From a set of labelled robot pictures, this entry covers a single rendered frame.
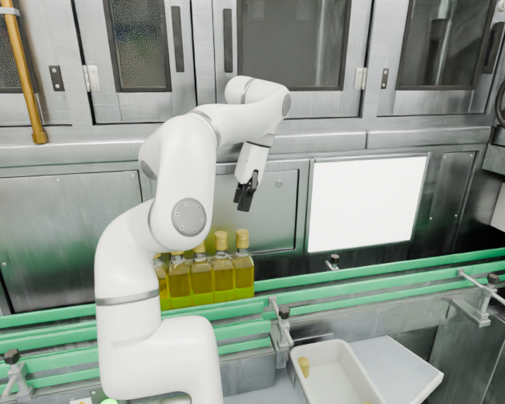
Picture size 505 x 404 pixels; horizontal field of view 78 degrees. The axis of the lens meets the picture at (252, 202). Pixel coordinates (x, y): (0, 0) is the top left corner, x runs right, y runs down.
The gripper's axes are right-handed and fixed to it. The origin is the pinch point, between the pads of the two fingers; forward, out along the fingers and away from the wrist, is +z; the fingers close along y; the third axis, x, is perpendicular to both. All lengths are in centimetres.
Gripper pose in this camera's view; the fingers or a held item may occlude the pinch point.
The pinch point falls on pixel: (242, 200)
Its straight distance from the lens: 81.1
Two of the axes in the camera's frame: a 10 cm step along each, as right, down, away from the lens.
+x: 9.4, 1.6, 3.0
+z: -2.5, 9.2, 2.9
